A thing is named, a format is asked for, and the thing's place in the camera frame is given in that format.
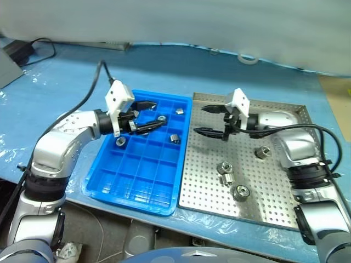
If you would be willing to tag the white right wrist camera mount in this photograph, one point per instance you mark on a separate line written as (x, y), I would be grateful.
(240, 102)

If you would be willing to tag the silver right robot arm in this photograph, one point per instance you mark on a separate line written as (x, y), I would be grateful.
(299, 148)

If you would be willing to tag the grey rounded shape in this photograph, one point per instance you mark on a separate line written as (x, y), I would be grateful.
(140, 241)

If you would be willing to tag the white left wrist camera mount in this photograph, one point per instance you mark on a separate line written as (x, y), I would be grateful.
(116, 94)

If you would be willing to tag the blue compartment tray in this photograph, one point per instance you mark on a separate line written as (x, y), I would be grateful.
(142, 175)

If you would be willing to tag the blue plastic table cover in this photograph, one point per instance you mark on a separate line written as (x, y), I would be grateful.
(164, 74)

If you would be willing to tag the small metal clip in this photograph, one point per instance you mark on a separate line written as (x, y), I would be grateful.
(214, 51)

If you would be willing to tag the perforated steel tray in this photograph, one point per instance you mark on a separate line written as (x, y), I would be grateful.
(205, 178)

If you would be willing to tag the white crumpled wad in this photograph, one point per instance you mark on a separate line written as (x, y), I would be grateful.
(68, 250)

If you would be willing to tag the grey flat box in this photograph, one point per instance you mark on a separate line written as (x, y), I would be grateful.
(8, 71)

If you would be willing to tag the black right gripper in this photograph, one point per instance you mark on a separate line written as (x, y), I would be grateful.
(230, 123)

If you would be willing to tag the dark blue rounded shape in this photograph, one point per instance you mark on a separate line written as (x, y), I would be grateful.
(175, 256)

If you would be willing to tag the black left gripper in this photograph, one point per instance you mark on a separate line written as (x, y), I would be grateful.
(126, 120)

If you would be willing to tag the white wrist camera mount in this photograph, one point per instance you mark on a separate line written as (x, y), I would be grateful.
(240, 102)
(116, 94)

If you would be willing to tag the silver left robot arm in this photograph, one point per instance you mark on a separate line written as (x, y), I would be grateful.
(55, 142)

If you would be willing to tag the black power adapter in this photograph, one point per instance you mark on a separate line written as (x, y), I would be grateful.
(17, 50)

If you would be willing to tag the silver metal roller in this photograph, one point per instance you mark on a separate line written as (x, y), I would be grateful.
(224, 167)
(162, 118)
(174, 138)
(241, 193)
(227, 178)
(120, 141)
(178, 111)
(262, 152)

